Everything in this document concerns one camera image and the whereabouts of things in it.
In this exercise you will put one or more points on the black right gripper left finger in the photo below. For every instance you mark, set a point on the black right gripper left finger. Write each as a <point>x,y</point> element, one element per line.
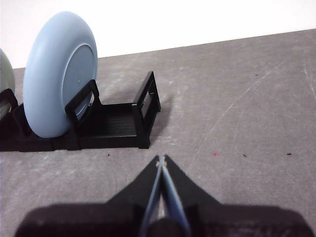
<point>98,219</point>

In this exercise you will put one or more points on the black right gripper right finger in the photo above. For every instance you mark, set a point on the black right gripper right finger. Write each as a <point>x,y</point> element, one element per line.
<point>234,219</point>

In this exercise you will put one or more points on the blue round plate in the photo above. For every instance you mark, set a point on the blue round plate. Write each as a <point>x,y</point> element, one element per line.
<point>49,74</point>

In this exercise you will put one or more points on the green round plate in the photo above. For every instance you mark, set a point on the green round plate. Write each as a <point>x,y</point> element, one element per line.
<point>6,74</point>

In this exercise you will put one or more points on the black plate rack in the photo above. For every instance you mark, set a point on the black plate rack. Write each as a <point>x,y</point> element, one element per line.
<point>111,123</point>

